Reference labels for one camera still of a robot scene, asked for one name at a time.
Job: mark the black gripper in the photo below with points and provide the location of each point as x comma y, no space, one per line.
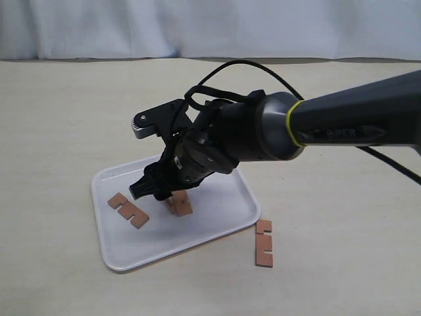
194,149

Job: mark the wooden notched piece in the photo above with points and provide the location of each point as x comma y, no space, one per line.
263,244
128,210
178,204

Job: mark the white cloth backdrop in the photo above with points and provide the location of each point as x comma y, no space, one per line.
195,29

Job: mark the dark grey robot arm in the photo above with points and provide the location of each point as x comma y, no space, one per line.
278,126

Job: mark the white plastic tray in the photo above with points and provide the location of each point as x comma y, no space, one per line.
222,204

